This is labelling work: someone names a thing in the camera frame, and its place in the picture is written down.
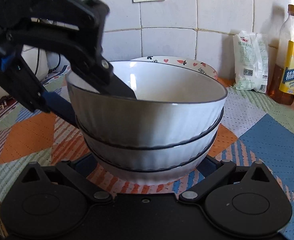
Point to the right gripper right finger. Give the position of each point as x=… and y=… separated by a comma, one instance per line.
x=216, y=174

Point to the white ribbed bowl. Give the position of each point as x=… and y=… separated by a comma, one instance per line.
x=152, y=159
x=151, y=178
x=172, y=104

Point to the white rice cooker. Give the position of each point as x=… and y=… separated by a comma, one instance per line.
x=49, y=68

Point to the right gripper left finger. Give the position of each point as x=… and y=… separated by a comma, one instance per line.
x=76, y=173

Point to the cooking oil bottle yellow label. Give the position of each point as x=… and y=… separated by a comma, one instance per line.
x=281, y=88

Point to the white salt bag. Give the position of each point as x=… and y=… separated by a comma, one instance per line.
x=251, y=61

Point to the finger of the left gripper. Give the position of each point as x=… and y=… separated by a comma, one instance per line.
x=31, y=89
x=115, y=87

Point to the pink bunny Lovely Bear plate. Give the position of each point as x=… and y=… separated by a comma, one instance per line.
x=198, y=66

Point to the patchwork checkered tablecloth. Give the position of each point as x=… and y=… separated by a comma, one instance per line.
x=253, y=127

